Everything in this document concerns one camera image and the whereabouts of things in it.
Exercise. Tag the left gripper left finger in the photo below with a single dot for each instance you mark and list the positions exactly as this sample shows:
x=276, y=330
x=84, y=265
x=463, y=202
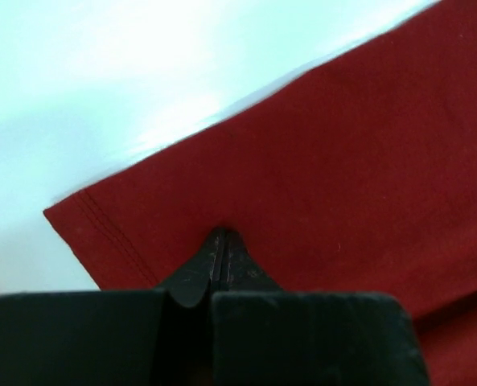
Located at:
x=157, y=336

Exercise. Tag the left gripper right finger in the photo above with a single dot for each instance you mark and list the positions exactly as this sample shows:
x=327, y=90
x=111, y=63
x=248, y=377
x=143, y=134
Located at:
x=295, y=338

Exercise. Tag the dark red t shirt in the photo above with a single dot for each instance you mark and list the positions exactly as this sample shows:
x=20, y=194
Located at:
x=359, y=175

